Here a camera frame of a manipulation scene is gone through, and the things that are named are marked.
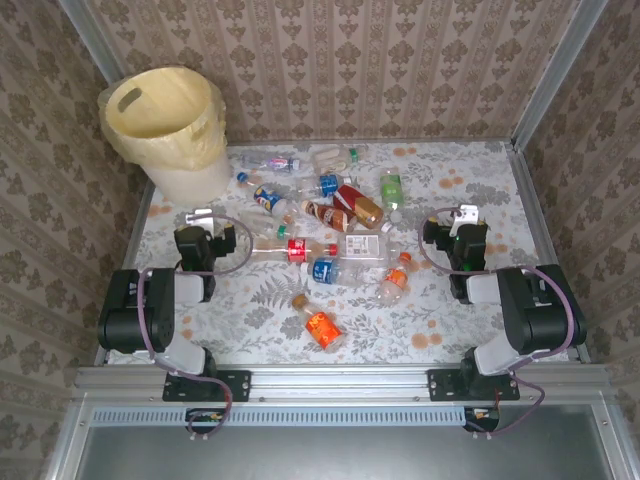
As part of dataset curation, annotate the grey sheet metal panel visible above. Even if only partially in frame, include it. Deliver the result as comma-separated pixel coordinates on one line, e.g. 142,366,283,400
44,399,640,480

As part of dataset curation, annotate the orange cap orange label bottle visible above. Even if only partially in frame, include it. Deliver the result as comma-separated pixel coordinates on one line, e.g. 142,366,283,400
374,251,414,307

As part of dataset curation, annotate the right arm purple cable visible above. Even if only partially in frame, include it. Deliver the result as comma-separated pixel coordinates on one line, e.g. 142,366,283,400
417,205,576,441

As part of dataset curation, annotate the aluminium table side rail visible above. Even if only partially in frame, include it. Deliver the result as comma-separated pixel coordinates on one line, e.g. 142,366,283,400
504,141,594,364
93,179,157,366

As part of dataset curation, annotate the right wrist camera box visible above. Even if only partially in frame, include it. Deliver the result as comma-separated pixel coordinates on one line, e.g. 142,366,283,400
449,203,479,239

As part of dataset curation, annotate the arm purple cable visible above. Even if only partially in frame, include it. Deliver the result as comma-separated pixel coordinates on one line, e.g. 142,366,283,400
137,212,254,441
417,205,576,441

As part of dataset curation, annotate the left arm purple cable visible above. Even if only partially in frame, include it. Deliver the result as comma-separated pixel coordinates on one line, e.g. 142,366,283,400
137,212,254,441

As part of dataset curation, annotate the floral patterned tablecloth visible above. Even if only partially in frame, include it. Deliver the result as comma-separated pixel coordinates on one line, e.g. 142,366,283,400
107,139,571,366

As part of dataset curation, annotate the grey slotted cable duct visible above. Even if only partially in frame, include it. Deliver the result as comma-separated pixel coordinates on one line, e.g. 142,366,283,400
92,405,469,427

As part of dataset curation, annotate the aluminium frame post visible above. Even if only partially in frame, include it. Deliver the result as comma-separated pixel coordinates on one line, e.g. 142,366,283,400
58,0,126,89
509,0,609,151

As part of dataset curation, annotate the large blue label clear bottle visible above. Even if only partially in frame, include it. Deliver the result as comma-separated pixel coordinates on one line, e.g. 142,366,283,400
299,255,384,287

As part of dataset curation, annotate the red and gold label bottle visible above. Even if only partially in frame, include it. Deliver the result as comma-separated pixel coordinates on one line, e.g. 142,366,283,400
332,183,394,234

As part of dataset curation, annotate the brown cafe label bottle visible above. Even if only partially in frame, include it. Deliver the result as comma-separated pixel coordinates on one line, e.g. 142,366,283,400
299,198,359,234

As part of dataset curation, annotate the small blue label clear bottle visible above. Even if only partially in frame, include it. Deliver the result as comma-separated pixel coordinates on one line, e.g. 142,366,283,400
298,172,354,199

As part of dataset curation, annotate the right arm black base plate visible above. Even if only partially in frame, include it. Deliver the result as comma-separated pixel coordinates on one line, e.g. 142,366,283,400
427,368,521,403

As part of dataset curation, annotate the orange juice bottle tan cap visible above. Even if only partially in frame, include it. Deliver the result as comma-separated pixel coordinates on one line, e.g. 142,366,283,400
291,293,347,354

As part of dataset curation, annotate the white ribbed plastic bin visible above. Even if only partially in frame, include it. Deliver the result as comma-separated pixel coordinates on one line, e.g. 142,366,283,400
97,67,234,205

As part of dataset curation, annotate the clear bottle green neck ring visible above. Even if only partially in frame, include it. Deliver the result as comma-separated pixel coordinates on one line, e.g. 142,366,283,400
238,209,296,239

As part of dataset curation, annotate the aluminium mounting rail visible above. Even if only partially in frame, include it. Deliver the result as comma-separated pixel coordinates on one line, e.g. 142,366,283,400
74,363,614,404

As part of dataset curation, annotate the clear bottle white label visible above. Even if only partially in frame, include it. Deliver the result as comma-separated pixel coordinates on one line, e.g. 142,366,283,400
337,232,404,264

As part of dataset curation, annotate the green label clear bottle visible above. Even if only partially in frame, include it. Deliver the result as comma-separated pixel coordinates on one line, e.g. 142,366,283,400
378,167,406,224

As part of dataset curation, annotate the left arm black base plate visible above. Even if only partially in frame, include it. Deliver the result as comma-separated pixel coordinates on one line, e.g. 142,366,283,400
162,368,251,403

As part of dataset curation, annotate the clear bottle green cap band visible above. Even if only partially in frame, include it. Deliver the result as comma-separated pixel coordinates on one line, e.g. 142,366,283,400
310,143,370,174

